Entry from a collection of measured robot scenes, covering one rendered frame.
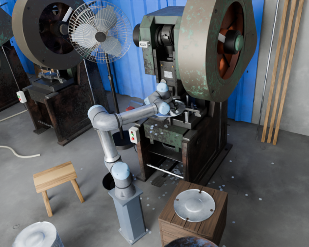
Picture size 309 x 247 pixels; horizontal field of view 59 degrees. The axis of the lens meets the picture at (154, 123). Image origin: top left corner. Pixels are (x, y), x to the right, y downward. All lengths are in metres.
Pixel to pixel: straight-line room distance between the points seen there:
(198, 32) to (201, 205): 1.15
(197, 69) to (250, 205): 1.36
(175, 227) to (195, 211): 0.17
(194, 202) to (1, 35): 3.72
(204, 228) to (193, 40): 1.17
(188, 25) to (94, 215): 1.75
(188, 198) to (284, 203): 0.91
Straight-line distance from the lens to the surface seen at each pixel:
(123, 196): 1.96
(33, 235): 2.19
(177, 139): 2.23
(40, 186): 2.52
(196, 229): 1.90
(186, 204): 2.02
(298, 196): 2.71
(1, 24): 4.72
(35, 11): 2.91
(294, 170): 2.95
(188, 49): 1.63
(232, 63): 2.22
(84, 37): 2.72
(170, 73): 2.16
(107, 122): 1.64
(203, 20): 1.61
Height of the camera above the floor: 1.88
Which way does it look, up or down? 32 degrees down
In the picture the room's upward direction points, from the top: 7 degrees counter-clockwise
